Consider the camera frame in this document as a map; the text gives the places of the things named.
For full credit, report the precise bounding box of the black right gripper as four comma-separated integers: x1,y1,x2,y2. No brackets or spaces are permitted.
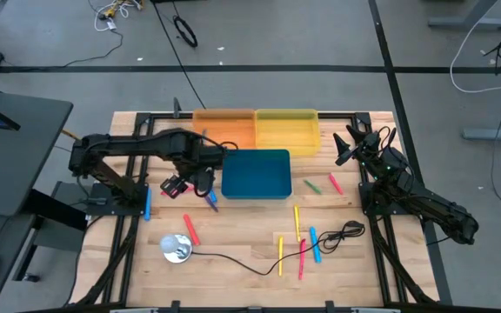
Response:
332,124,397,173

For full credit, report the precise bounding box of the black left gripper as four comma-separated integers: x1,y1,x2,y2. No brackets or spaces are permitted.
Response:
187,147,227,199

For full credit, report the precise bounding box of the pink highlighter marker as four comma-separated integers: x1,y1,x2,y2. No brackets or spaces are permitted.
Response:
328,172,345,196
297,238,307,281
160,185,195,197
183,213,202,247

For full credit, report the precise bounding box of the teal plastic bin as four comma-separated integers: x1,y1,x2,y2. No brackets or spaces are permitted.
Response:
220,149,294,201

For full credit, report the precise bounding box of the green highlighter marker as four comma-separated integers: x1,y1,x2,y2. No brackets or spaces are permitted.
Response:
303,178,323,196

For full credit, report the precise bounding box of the orange translucent plastic bin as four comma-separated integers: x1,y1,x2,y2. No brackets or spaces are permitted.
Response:
192,108,258,151

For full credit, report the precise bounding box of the yellow translucent plastic bin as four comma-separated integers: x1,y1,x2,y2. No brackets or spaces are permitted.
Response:
254,108,322,157

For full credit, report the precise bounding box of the grey desk foot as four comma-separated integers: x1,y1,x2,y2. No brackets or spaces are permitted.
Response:
461,119,501,143
427,0,501,31

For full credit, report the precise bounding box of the grey desk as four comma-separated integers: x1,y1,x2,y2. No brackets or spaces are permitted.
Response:
0,89,74,218

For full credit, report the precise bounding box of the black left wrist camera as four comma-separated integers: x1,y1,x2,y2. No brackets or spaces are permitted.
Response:
159,173,189,200

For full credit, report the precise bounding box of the thick black table cable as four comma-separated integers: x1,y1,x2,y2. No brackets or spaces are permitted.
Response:
189,220,367,276

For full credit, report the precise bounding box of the black aluminium rig frame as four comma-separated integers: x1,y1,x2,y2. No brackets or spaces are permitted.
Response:
70,110,454,313

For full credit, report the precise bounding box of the black hanging cable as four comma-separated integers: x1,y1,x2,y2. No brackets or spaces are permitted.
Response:
150,0,208,110

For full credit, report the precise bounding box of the white floor cable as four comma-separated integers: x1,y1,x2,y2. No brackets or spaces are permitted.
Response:
449,0,501,95

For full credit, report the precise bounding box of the black cable coil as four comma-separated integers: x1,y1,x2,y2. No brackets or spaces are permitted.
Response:
172,15,199,49

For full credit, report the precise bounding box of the white power strip with cables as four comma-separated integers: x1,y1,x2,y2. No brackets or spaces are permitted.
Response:
87,0,145,32

